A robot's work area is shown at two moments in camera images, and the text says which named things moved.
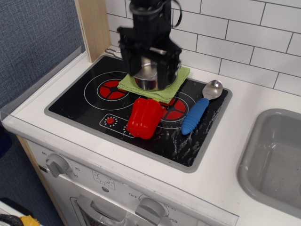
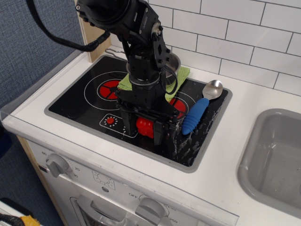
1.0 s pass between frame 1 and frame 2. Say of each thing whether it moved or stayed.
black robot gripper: moved
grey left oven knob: stayed
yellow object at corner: stayed
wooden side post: stayed
